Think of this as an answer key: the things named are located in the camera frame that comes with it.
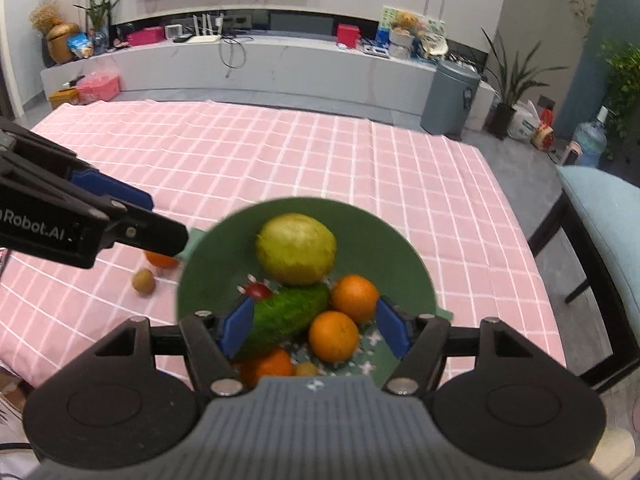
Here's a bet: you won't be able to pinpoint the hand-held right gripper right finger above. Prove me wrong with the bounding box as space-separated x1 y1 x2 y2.
376 297 538 395

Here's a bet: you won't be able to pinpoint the pink box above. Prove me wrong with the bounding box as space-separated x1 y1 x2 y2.
127 27 165 47

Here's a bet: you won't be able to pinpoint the orange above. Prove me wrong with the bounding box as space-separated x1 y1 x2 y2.
308 310 360 364
331 274 381 324
240 347 295 390
145 249 181 269

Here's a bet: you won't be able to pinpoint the dark chair, blue cushion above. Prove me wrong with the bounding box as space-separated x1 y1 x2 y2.
527 190 640 393

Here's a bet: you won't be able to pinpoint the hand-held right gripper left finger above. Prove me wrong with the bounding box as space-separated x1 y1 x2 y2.
92 296 255 395

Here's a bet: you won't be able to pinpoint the green colander bowl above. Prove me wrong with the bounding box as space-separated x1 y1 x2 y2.
172 196 455 393

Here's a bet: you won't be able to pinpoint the yellow-green mango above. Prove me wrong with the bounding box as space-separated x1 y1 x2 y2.
256 213 337 287

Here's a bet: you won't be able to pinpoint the white plastic bag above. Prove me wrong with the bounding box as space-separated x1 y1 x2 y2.
507 100 543 140

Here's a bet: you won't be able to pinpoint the green cucumber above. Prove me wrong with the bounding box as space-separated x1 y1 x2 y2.
234 282 332 361

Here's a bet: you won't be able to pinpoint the red box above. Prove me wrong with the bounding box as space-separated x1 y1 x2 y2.
336 23 361 50

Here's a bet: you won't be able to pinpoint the blue snack bag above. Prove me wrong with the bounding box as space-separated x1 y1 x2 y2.
67 34 95 58

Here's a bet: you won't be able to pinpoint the dried flower bunch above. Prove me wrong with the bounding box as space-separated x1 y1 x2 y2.
29 2 63 36

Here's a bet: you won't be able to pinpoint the pink plastic container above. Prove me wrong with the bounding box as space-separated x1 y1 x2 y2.
76 67 122 105

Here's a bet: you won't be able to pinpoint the red and white bag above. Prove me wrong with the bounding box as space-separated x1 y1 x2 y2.
531 109 556 150

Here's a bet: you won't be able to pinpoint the blue water jug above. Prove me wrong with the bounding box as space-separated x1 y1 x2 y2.
571 106 608 168

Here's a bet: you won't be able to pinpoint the pink checkered tablecloth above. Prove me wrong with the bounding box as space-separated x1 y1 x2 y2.
0 100 568 391

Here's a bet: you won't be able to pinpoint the golden vase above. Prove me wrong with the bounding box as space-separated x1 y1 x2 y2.
46 22 81 65

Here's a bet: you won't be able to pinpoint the white marble television console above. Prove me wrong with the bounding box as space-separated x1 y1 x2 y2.
41 30 496 126

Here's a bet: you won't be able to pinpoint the grey trash can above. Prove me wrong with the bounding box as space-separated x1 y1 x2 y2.
420 60 482 136

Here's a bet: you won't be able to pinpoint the grey cloth pouch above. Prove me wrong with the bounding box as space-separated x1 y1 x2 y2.
389 30 415 58

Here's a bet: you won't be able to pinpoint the yellow box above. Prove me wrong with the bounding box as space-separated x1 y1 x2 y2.
49 89 81 109

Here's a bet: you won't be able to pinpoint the long-leaved potted plant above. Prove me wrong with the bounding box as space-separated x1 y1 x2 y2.
480 27 566 138

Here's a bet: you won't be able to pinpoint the leafy green potted plant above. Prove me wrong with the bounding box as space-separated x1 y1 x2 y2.
597 40 640 161

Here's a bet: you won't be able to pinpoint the potted plant in patterned vase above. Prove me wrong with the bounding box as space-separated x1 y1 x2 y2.
74 0 126 56

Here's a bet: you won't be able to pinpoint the light blue seat cushion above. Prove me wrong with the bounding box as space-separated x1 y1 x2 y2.
556 165 640 371

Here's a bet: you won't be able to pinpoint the brown teddy bear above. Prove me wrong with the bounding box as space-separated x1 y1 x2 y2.
390 10 418 33

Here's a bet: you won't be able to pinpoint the white printed cloth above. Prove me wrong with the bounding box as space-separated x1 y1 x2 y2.
0 365 38 480

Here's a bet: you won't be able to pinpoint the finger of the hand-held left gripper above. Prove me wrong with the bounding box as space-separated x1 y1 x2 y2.
0 117 155 211
0 150 190 259

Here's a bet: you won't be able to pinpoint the black cables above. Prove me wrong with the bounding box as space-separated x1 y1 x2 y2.
220 30 248 68

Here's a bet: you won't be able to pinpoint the white router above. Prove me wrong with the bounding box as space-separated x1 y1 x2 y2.
187 12 223 43

